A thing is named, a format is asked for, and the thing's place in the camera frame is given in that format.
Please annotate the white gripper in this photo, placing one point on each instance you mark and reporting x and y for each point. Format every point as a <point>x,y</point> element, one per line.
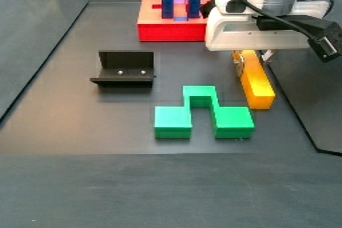
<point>231,28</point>

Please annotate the yellow long block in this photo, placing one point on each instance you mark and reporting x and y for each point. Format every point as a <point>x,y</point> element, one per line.
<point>255,83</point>

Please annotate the red base board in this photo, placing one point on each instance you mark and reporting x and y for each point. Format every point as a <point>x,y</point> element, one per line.
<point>177,29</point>

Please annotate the blue U-shaped block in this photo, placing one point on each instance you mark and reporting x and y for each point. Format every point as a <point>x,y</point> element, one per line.
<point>192,5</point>

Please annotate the green stepped block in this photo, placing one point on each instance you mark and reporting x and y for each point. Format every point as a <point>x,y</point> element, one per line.
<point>229,121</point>

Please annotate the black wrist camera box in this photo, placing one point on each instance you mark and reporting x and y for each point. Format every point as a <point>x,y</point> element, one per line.
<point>323,33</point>

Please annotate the black angle bracket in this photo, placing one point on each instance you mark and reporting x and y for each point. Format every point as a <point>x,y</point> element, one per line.
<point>125,67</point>

